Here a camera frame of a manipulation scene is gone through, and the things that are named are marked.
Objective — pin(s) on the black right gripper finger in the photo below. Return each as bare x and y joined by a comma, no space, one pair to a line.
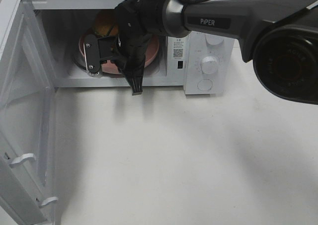
106,49
131,64

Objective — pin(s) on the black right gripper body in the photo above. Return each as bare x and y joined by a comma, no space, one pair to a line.
138,21

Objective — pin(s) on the pink round plate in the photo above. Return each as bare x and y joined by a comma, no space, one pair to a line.
110,68

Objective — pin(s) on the burger with lettuce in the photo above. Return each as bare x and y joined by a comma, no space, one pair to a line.
105,23

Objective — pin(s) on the round white door button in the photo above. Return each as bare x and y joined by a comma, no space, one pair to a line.
205,85

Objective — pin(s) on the white microwave door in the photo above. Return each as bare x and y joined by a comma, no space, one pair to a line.
27,116

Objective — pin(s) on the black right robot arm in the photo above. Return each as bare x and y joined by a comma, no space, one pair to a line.
280,38

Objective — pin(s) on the glass microwave turntable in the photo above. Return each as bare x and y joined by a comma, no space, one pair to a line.
152,69

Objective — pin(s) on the upper white power knob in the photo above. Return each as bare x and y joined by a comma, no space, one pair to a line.
213,40

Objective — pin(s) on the white microwave oven body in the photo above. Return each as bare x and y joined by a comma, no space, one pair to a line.
197,62

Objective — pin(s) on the lower white timer knob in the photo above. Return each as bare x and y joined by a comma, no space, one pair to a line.
209,65

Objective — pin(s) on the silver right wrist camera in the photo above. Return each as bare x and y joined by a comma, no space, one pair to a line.
92,56

